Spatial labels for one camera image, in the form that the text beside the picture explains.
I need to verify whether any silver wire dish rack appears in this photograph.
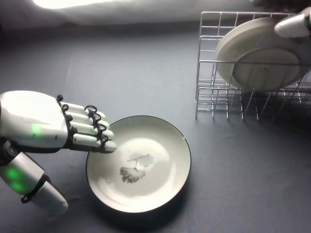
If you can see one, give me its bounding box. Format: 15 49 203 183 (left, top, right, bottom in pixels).
195 11 311 122

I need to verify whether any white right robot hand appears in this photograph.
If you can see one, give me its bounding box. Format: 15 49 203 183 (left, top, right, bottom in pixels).
252 0 311 39

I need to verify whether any white plate with fan print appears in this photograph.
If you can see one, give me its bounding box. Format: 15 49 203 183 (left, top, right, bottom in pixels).
85 115 192 214

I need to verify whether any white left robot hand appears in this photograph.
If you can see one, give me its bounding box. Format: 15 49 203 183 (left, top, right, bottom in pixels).
0 91 118 216

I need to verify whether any white plate with script print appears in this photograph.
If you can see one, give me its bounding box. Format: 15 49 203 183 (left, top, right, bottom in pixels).
214 16 311 92

